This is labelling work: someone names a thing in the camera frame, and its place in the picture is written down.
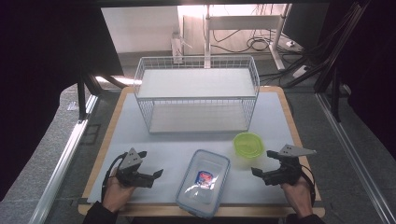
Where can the light grey table mat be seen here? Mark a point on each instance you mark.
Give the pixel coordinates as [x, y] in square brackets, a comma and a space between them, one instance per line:
[174, 149]

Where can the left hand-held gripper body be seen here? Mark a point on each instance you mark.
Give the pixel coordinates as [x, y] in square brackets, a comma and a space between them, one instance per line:
[130, 158]

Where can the person's right hand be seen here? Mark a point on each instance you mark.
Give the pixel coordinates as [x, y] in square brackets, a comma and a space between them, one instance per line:
[299, 197]

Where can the black metal stand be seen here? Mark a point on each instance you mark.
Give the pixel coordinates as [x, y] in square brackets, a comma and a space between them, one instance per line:
[336, 62]
[81, 99]

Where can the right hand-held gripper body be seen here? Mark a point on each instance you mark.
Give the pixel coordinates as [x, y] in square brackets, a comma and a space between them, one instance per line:
[288, 171]

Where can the aluminium rail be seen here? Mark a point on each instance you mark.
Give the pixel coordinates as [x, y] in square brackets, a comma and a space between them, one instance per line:
[67, 149]
[351, 155]

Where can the wooden table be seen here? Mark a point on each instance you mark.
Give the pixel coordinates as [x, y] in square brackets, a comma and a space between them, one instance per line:
[107, 133]

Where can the person's left hand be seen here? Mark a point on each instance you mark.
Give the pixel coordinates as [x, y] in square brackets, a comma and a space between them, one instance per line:
[116, 194]

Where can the white desk frame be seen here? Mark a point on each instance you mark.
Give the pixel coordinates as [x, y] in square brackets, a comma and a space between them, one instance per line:
[243, 22]

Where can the green round plastic container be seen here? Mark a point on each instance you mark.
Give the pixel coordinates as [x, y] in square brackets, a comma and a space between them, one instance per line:
[248, 145]

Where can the clear rectangular blue-rimmed food container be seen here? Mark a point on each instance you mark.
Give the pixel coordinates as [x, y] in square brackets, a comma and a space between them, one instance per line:
[202, 183]

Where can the black curtain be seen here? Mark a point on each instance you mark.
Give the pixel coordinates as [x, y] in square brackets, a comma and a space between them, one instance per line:
[373, 68]
[46, 62]

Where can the white power adapter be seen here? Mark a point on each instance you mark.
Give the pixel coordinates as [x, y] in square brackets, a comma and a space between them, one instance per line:
[300, 71]

